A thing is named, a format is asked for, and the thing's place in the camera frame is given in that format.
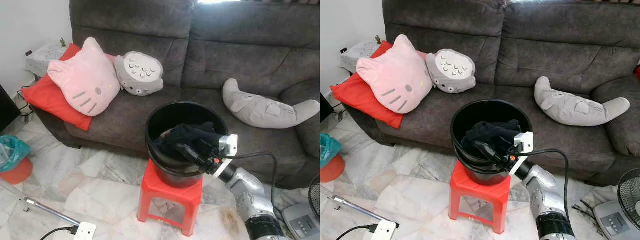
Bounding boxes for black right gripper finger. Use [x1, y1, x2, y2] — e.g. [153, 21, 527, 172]
[175, 142, 203, 162]
[472, 140, 500, 161]

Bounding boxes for black garment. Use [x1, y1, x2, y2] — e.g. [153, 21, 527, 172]
[460, 119, 523, 163]
[152, 122, 223, 163]

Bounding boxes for black plastic bucket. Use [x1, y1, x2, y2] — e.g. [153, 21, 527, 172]
[450, 99, 534, 187]
[145, 101, 230, 189]

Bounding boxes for red plastic stool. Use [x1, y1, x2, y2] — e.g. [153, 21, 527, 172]
[448, 160, 512, 235]
[137, 159, 204, 237]

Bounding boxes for grey long plush toy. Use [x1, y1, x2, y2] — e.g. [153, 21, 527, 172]
[534, 76, 632, 127]
[222, 78, 321, 130]

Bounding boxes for grey round plush cushion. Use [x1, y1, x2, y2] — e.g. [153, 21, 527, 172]
[426, 48, 477, 94]
[114, 51, 165, 97]

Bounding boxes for dark grey sofa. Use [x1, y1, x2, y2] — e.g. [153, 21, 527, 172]
[344, 0, 640, 187]
[31, 0, 321, 190]

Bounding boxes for grey standing fan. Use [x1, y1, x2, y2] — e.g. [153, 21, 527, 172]
[280, 175, 321, 240]
[594, 168, 640, 238]

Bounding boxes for pink cat cushion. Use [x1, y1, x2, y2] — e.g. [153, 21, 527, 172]
[47, 37, 122, 117]
[356, 34, 434, 115]

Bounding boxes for orange bin with green bag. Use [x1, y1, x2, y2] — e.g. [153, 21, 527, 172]
[320, 132, 346, 183]
[0, 135, 33, 185]

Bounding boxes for red cushion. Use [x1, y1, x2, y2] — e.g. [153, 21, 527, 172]
[331, 41, 431, 130]
[22, 43, 121, 132]

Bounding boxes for silver metal clothes rack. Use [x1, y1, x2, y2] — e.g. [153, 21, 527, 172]
[22, 197, 81, 227]
[330, 195, 401, 228]

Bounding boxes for side table with lace cloth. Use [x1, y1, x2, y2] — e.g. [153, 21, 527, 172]
[340, 39, 381, 73]
[25, 41, 68, 78]

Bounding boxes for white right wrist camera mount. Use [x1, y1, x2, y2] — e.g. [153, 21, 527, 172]
[510, 131, 535, 176]
[215, 134, 239, 177]

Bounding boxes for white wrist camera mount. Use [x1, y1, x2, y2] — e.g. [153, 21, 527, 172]
[215, 134, 239, 177]
[371, 220, 397, 240]
[510, 131, 535, 176]
[72, 221, 97, 240]

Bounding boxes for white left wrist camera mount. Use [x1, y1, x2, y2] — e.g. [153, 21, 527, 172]
[371, 220, 397, 240]
[72, 221, 97, 240]

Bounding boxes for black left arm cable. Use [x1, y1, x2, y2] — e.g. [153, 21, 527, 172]
[336, 224, 378, 240]
[40, 226, 80, 240]

